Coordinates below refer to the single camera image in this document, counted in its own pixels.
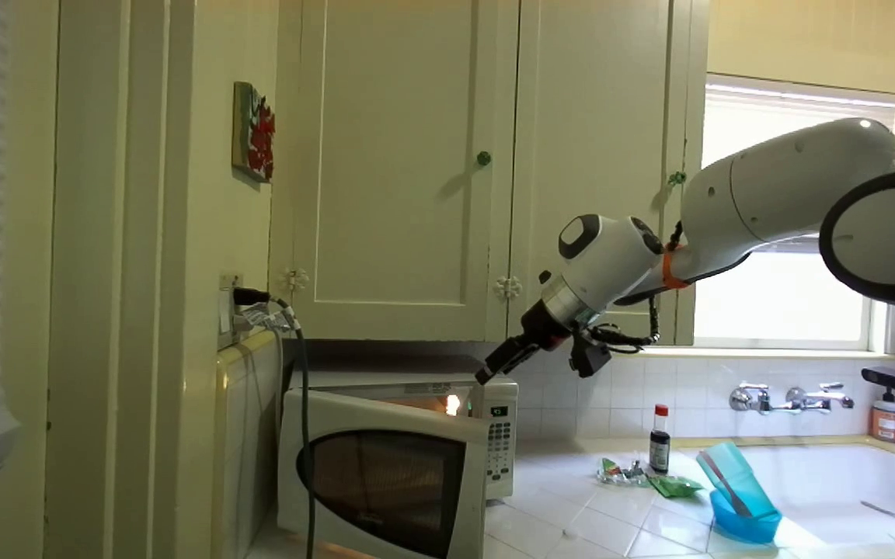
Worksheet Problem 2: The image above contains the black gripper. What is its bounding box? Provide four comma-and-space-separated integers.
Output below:
472, 301, 568, 384

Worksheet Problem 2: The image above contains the white microwave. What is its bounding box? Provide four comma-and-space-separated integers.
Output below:
275, 378, 518, 559

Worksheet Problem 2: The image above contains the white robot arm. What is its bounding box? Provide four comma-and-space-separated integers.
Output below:
474, 117, 895, 383

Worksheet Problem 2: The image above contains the candy wrapper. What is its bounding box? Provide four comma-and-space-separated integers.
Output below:
601, 457, 646, 485

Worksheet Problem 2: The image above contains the soy sauce bottle red cap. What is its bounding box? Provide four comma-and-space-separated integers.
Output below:
650, 403, 671, 474

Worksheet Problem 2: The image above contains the green snack bag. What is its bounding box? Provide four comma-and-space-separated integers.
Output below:
646, 473, 701, 500

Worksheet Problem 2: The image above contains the teal plastic pitcher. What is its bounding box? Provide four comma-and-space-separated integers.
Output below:
696, 441, 771, 512

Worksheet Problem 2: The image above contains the upper cabinet left door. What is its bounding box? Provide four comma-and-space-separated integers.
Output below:
274, 0, 518, 341

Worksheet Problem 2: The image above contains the cabinet door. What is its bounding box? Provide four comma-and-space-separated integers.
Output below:
274, 0, 518, 341
508, 0, 711, 316

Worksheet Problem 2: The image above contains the blue plastic bowl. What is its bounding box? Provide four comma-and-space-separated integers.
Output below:
711, 490, 780, 544

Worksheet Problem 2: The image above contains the upper cabinet right door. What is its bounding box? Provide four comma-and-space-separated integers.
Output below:
508, 0, 711, 316

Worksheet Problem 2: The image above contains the window blind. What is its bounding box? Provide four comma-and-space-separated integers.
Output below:
701, 77, 895, 165

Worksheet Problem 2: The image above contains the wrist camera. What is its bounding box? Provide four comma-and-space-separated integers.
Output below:
568, 332, 610, 378

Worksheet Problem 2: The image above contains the black power cable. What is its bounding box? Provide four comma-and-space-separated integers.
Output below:
234, 285, 317, 559

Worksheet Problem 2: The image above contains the chrome wall faucet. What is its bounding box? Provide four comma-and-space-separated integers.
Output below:
729, 383, 855, 412

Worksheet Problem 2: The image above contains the wall power outlet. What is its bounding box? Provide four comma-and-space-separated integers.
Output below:
220, 273, 271, 340

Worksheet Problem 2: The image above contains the red wall picture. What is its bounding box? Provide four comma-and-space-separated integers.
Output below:
231, 81, 275, 184

